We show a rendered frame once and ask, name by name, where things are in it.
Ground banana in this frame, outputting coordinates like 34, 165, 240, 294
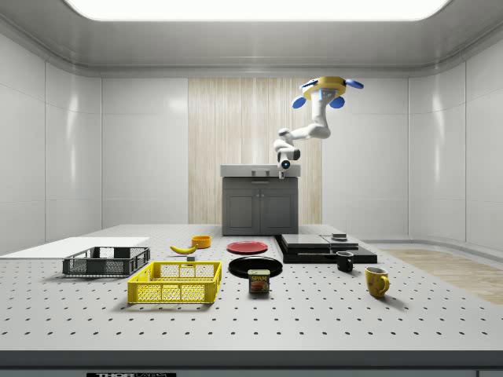
169, 243, 200, 256

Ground black plate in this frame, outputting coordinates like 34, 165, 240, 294
227, 255, 285, 279

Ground yellow mug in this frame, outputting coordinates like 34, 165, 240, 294
364, 265, 391, 299

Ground dark grey basket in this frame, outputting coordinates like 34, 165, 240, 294
62, 246, 152, 279

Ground flat-sided can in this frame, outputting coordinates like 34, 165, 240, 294
247, 269, 272, 295

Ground grey cabinet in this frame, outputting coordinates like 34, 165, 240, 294
220, 163, 303, 236

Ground red plate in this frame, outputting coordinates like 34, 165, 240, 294
226, 240, 270, 255

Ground white board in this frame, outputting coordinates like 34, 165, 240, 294
0, 236, 151, 259

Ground black mug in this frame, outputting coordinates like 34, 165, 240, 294
336, 251, 355, 273

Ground yellow basket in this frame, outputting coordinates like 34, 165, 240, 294
127, 261, 223, 305

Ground black stove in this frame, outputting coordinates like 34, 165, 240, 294
273, 232, 380, 265

